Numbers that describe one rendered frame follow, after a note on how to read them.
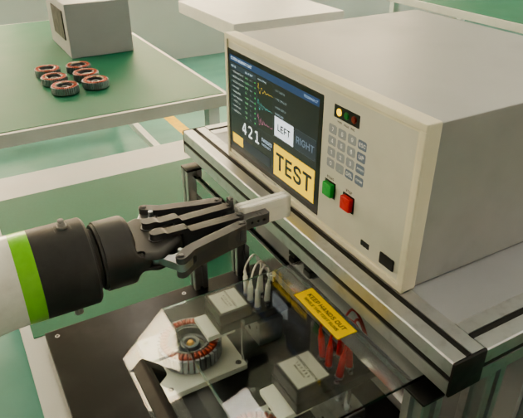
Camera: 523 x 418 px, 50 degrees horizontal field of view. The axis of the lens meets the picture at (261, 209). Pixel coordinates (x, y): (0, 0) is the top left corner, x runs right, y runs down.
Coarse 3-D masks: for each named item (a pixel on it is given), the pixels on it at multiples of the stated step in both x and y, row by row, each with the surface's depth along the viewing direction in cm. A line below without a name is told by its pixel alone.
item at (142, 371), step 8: (144, 360) 62; (136, 368) 62; (144, 368) 61; (152, 368) 62; (160, 368) 63; (136, 376) 61; (144, 376) 60; (152, 376) 60; (160, 376) 62; (144, 384) 60; (152, 384) 59; (144, 392) 59; (152, 392) 58; (160, 392) 58; (152, 400) 58; (160, 400) 57; (168, 400) 58; (152, 408) 57; (160, 408) 57; (168, 408) 56; (160, 416) 56; (168, 416) 55; (176, 416) 56
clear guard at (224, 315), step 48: (240, 288) 72; (288, 288) 72; (144, 336) 69; (192, 336) 65; (240, 336) 65; (288, 336) 65; (192, 384) 60; (240, 384) 59; (288, 384) 59; (336, 384) 59; (384, 384) 59
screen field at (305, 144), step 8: (280, 120) 78; (280, 128) 78; (288, 128) 76; (280, 136) 79; (288, 136) 77; (296, 136) 75; (304, 136) 73; (296, 144) 76; (304, 144) 74; (312, 144) 72; (304, 152) 74; (312, 152) 72; (312, 160) 73
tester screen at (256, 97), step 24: (240, 72) 85; (264, 72) 78; (240, 96) 87; (264, 96) 80; (288, 96) 74; (312, 96) 69; (240, 120) 89; (264, 120) 82; (288, 120) 76; (312, 120) 71; (264, 144) 84; (288, 144) 78; (264, 168) 86; (312, 168) 74
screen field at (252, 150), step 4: (236, 136) 92; (236, 140) 92; (240, 140) 91; (244, 140) 89; (240, 144) 91; (244, 144) 90; (248, 144) 88; (244, 148) 90; (248, 148) 89; (252, 148) 88; (256, 148) 87; (252, 152) 88; (256, 152) 87; (260, 152) 86; (256, 156) 87; (260, 156) 86; (264, 156) 85; (260, 160) 86; (264, 160) 85; (268, 160) 84; (268, 164) 84
